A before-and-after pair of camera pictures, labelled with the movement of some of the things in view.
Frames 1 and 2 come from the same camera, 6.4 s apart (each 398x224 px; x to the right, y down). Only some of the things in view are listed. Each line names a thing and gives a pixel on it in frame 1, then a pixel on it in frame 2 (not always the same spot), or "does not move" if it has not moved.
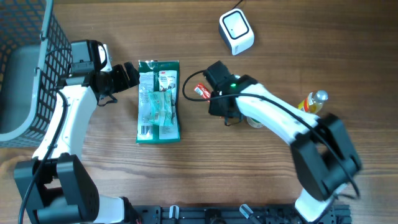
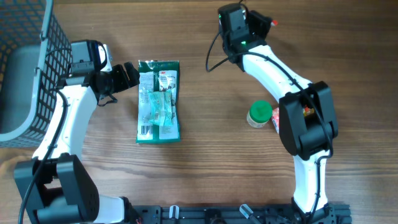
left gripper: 122,82 does not move
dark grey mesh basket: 35,55 does not move
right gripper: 214,110 → 261,23
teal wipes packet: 160,107 does not move
